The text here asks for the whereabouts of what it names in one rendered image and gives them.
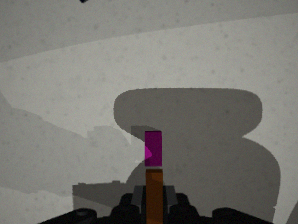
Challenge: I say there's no magenta rod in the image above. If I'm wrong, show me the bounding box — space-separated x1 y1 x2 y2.
145 131 162 166

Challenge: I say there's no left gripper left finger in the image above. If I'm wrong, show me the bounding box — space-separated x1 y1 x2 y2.
38 185 146 224

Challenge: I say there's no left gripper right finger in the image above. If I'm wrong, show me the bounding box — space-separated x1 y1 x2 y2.
163 185 274 224

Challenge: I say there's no orange rod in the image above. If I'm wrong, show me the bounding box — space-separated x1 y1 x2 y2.
146 169 163 224

